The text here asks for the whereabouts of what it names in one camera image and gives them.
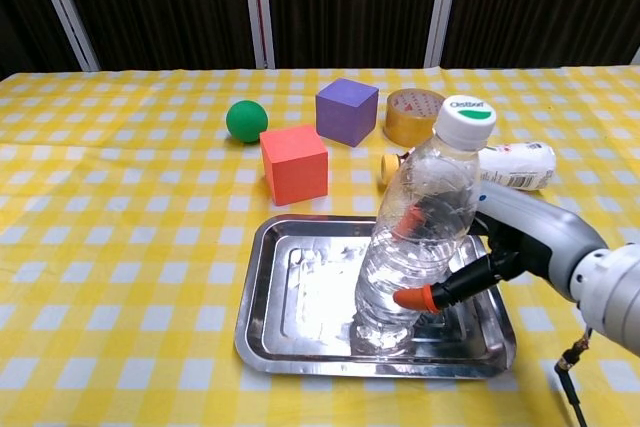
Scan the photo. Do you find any red foam cube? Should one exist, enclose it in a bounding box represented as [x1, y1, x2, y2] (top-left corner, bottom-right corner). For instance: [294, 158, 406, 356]
[259, 124, 330, 207]

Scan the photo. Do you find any clear tape roll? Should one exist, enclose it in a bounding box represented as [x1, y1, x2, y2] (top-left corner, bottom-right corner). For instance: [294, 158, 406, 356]
[383, 88, 447, 146]

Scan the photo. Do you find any white frame post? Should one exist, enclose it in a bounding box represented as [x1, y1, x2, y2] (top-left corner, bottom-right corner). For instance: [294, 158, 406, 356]
[27, 0, 101, 72]
[240, 0, 276, 70]
[423, 0, 464, 69]

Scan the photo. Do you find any yellow white checked tablecloth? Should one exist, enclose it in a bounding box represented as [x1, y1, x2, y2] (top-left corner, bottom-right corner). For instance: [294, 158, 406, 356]
[0, 64, 640, 427]

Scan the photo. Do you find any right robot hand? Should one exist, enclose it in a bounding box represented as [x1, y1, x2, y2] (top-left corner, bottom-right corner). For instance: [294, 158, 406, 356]
[392, 180, 609, 316]

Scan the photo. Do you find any white labelled bottle yellow cap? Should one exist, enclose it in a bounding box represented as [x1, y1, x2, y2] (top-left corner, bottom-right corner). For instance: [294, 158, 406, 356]
[379, 140, 558, 193]

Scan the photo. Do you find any purple foam cube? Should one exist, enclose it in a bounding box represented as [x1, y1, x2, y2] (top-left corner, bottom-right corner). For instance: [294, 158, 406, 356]
[315, 77, 379, 148]

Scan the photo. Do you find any transparent plastic bottle white cap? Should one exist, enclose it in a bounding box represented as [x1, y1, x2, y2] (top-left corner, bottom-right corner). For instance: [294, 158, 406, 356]
[353, 95, 498, 356]

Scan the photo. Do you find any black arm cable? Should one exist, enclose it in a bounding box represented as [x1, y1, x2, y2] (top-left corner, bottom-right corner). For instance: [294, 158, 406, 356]
[553, 329, 591, 427]

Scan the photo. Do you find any black pleated curtain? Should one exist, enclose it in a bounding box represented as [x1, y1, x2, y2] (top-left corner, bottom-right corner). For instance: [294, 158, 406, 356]
[0, 0, 640, 81]

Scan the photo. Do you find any green ball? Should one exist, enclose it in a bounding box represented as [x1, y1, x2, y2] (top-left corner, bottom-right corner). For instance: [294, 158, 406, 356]
[225, 100, 270, 144]

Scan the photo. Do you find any steel tray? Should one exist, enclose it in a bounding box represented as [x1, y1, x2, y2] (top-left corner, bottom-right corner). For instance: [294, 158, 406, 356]
[234, 214, 517, 381]

